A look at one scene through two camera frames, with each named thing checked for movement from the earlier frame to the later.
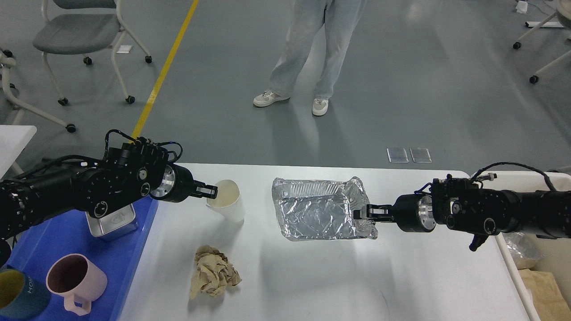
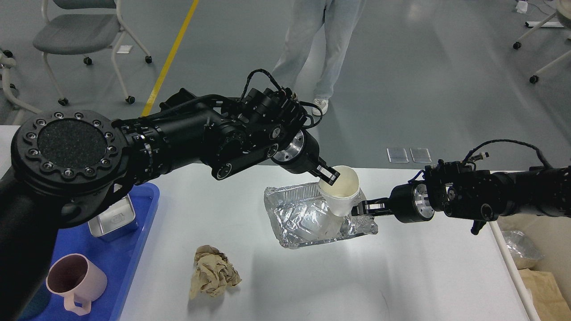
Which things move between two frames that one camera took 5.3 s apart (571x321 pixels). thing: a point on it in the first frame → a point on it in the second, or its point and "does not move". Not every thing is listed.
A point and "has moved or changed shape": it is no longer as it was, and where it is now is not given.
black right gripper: x=411 y=212 → x=409 y=203
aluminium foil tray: x=315 y=210 has moved or changed shape
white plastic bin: x=556 y=259 does not move
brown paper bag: x=548 y=301 does not move
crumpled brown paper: x=213 y=273 does not move
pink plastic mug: x=74 y=277 does not move
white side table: x=14 y=138 does not move
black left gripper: x=175 y=183 → x=300 y=155
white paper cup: x=229 y=203 → x=339 y=198
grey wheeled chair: x=82 y=27 does not move
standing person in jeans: x=339 y=18 does not move
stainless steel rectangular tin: x=115 y=223 does not move
